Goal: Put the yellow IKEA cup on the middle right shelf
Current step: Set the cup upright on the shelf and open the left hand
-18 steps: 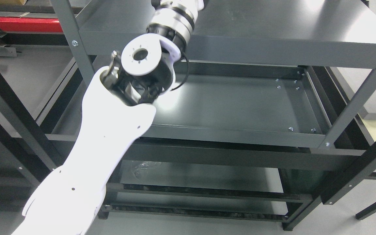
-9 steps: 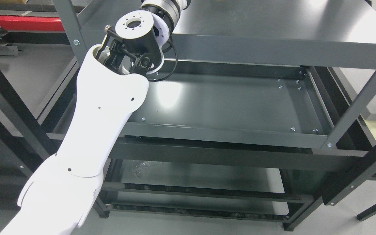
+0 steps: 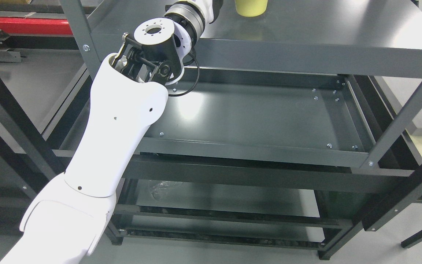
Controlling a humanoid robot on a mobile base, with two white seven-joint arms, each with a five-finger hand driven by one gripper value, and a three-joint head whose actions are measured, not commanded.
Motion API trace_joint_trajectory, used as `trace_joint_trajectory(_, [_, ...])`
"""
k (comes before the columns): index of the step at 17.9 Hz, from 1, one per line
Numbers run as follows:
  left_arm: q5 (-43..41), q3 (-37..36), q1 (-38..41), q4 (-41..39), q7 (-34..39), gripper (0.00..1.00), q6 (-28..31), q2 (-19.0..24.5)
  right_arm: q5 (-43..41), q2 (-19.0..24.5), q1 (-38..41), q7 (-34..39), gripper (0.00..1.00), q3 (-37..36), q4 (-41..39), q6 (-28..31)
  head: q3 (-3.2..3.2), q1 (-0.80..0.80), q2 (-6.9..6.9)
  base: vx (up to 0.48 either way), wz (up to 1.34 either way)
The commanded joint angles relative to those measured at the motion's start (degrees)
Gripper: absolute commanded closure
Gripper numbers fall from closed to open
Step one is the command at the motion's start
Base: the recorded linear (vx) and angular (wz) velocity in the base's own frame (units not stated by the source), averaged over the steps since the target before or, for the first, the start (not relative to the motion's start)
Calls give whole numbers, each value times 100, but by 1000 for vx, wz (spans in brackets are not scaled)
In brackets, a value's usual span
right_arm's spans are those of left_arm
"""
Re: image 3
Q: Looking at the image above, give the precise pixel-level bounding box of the yellow plastic cup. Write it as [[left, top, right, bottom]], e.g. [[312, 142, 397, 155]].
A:
[[234, 0, 268, 17]]

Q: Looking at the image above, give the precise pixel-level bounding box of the dark metal shelf rack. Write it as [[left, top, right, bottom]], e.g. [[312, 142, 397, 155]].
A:
[[0, 0, 422, 261]]

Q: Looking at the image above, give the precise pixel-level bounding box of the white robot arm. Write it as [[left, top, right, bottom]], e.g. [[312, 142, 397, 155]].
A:
[[0, 0, 223, 264]]

